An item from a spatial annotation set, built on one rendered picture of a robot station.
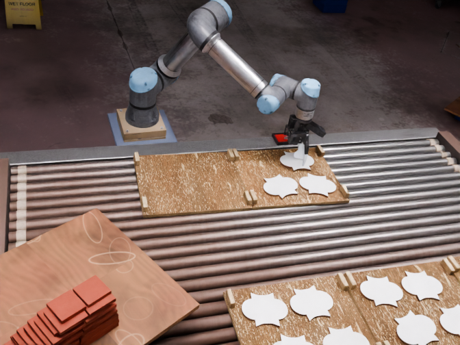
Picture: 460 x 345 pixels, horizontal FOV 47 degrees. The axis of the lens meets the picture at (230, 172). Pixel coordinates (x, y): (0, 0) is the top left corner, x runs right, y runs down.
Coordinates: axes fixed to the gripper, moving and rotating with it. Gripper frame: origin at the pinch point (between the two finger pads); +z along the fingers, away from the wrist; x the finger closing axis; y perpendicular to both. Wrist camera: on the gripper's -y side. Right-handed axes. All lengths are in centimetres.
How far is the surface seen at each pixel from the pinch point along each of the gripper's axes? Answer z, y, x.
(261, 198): 3.2, 22.5, 21.3
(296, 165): 2.5, 1.9, 3.9
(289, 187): 2.4, 9.4, 17.3
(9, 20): 87, 145, -326
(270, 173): 3.4, 13.9, 6.6
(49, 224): 4, 100, 24
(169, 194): 3, 57, 16
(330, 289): 3, 12, 67
